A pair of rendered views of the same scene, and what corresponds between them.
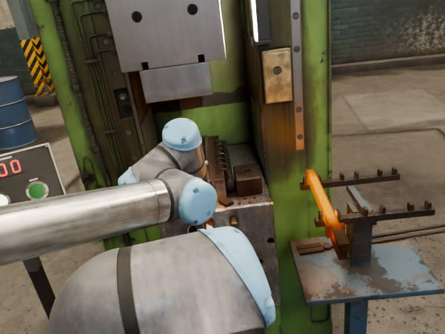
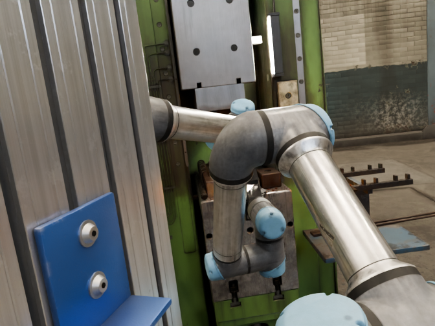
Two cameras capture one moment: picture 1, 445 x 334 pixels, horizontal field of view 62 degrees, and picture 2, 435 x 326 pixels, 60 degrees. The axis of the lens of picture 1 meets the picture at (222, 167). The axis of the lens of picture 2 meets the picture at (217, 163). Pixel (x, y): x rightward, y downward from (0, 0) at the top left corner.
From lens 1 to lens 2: 0.56 m
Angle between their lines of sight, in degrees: 15
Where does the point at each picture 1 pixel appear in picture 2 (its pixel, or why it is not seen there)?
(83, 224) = (213, 123)
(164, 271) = (280, 111)
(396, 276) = (391, 242)
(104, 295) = (254, 118)
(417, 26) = (381, 108)
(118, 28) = (183, 59)
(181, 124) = (243, 101)
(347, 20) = not seen: hidden behind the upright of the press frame
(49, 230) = (199, 120)
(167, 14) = (217, 50)
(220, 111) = not seen: hidden behind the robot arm
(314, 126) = not seen: hidden behind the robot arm
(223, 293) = (311, 119)
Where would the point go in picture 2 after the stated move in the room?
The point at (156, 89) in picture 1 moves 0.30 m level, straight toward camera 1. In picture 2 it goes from (206, 101) to (226, 101)
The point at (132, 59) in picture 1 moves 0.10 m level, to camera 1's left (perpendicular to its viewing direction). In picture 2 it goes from (190, 80) to (165, 83)
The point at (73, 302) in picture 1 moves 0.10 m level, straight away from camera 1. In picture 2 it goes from (237, 124) to (208, 123)
